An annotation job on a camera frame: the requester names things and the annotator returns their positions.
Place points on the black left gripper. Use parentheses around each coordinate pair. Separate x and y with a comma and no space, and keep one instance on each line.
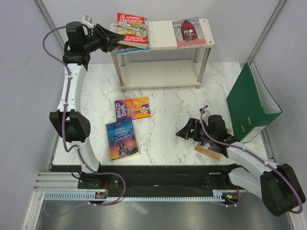
(109,40)

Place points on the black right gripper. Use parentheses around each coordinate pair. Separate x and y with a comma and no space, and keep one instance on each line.
(193,123)

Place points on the Why Do Dogs Bark book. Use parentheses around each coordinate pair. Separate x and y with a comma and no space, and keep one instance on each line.
(122,49)

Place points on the red 13-Storey Treehouse book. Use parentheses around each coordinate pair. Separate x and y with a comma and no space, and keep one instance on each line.
(134,29)

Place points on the green lever arch file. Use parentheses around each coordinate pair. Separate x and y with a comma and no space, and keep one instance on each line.
(251,106)

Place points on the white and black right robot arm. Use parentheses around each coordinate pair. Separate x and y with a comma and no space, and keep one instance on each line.
(276,185)

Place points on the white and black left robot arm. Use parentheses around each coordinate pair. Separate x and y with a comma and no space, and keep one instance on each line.
(73,127)

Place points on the tan Othello book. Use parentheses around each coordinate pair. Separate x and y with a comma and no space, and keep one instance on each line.
(211,149)

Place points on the white two-tier shelf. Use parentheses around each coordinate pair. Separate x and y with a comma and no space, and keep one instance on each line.
(166,73)

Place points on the Roald Dahl Charlie book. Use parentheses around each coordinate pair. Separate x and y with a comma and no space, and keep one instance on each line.
(135,108)

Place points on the blue Jane Eyre book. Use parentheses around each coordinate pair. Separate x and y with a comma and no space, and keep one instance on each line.
(122,140)

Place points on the red castle picture book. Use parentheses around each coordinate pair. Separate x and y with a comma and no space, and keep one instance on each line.
(189,33)

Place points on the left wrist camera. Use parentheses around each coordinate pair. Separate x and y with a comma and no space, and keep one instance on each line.
(87,20)

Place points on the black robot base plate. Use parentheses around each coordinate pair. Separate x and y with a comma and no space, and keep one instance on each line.
(171,180)

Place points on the aluminium frame rail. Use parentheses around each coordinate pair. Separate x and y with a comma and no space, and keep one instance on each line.
(56,181)

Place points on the light blue cable duct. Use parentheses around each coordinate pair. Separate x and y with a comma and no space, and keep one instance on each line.
(94,196)

